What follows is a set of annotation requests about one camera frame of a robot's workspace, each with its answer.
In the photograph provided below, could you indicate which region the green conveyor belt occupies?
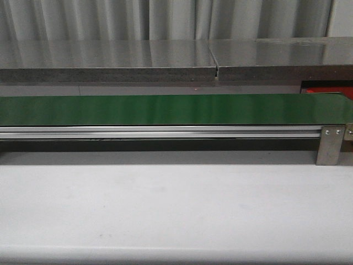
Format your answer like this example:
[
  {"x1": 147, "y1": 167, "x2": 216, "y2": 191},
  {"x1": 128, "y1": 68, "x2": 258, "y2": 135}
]
[{"x1": 1, "y1": 93, "x2": 352, "y2": 126}]

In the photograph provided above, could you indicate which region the grey stone counter left slab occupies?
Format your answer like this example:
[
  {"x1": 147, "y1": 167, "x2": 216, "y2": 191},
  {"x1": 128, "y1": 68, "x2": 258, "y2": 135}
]
[{"x1": 1, "y1": 40, "x2": 217, "y2": 84}]

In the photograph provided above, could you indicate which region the steel conveyor end plate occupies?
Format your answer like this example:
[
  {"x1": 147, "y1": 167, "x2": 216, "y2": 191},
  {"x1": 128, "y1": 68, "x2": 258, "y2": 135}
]
[{"x1": 341, "y1": 123, "x2": 353, "y2": 152}]

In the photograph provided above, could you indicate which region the red plastic tray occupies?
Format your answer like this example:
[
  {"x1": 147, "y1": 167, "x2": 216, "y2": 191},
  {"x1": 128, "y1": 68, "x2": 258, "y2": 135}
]
[{"x1": 302, "y1": 86, "x2": 353, "y2": 100}]

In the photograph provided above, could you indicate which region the grey pleated curtain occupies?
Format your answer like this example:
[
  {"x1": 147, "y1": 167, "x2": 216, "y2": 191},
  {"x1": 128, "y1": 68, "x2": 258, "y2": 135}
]
[{"x1": 1, "y1": 1, "x2": 333, "y2": 40}]

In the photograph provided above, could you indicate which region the aluminium conveyor side rail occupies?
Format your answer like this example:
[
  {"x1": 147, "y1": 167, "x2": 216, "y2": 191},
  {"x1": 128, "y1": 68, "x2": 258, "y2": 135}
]
[{"x1": 1, "y1": 125, "x2": 322, "y2": 140}]

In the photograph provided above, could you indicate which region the steel conveyor support bracket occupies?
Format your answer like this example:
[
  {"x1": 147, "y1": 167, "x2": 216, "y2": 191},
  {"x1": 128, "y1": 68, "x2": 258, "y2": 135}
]
[{"x1": 316, "y1": 126, "x2": 345, "y2": 166}]

